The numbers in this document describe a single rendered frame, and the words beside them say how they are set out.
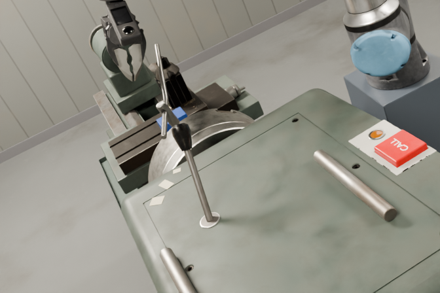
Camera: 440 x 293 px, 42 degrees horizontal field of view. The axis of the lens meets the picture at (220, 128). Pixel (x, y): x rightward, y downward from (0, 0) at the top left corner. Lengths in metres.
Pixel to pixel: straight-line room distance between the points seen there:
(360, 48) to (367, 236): 0.48
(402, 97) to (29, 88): 3.57
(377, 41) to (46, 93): 3.66
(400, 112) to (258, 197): 0.53
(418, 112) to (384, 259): 0.67
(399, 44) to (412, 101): 0.23
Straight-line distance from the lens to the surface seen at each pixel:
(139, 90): 2.37
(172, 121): 1.26
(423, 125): 1.45
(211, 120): 1.28
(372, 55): 1.22
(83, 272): 3.21
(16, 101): 4.64
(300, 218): 0.91
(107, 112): 2.48
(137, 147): 1.90
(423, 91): 1.41
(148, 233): 1.02
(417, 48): 1.42
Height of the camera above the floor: 1.85
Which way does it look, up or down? 30 degrees down
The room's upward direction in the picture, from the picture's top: 25 degrees counter-clockwise
